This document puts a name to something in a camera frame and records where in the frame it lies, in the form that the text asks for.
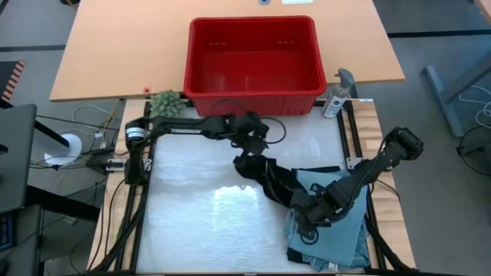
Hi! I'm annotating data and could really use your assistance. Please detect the light blue jeans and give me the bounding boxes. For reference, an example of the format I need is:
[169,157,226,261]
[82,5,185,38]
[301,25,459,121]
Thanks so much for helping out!
[282,168,370,268]

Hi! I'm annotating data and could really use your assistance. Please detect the hazard-striped floor mat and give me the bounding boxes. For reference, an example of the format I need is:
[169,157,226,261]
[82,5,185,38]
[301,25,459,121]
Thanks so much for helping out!
[0,60,26,103]

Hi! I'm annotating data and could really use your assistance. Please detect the grey laptop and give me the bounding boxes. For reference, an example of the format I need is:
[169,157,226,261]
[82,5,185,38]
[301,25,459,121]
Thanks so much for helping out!
[0,103,38,214]

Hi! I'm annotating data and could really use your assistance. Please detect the black left camera cable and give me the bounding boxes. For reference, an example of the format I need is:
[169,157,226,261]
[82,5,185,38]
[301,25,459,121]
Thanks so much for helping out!
[213,98,288,146]

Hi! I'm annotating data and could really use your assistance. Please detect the black boxer briefs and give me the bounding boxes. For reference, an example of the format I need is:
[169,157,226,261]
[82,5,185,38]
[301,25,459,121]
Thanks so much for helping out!
[232,152,319,210]

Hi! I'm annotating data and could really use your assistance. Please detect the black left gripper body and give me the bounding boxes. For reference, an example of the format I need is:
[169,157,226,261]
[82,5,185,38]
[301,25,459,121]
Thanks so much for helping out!
[229,113,270,156]

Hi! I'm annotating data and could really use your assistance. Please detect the grey metal table leg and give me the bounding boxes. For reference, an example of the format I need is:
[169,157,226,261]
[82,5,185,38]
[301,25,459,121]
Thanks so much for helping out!
[421,49,491,139]

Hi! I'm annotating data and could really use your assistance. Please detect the blue white-striped button shirt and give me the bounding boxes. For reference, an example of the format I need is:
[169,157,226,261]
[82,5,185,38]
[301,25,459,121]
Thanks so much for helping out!
[306,225,372,272]

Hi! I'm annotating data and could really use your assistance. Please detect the clear spray bottle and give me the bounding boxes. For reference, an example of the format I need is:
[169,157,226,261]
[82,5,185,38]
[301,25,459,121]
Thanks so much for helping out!
[321,68,357,120]

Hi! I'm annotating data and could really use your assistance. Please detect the dark navy garment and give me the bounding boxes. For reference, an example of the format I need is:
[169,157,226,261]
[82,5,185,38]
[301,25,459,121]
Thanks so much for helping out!
[285,165,343,265]

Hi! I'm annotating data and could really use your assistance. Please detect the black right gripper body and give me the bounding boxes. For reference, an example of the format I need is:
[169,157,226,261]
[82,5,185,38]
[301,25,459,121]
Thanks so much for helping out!
[290,189,342,231]

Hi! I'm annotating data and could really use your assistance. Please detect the light wooden side board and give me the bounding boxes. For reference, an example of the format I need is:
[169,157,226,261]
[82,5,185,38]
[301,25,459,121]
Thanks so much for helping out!
[87,99,154,271]
[351,98,417,269]

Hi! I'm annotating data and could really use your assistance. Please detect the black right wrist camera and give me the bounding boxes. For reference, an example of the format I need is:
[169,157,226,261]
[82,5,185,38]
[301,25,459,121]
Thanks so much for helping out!
[298,225,320,246]

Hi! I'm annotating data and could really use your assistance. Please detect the small green succulent plant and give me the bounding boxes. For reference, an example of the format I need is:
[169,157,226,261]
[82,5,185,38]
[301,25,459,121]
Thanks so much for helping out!
[149,89,189,118]

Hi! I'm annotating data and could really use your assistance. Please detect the black desk support bar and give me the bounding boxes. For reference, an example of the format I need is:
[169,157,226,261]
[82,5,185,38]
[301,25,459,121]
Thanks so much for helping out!
[33,120,71,150]

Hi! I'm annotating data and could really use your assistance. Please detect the white round disc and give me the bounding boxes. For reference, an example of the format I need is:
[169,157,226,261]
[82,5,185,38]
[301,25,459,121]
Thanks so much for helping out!
[44,133,84,166]

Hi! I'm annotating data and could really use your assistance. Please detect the black keyboard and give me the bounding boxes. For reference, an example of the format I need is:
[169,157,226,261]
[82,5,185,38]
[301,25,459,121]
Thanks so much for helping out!
[0,212,15,250]

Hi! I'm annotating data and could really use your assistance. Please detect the red plastic laundry bin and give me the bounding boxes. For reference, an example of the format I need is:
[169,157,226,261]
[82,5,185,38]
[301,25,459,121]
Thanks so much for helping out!
[183,15,328,117]

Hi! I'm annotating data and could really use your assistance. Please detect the large tan wooden table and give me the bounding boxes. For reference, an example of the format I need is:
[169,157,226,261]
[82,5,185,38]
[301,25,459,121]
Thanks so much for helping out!
[49,0,407,103]

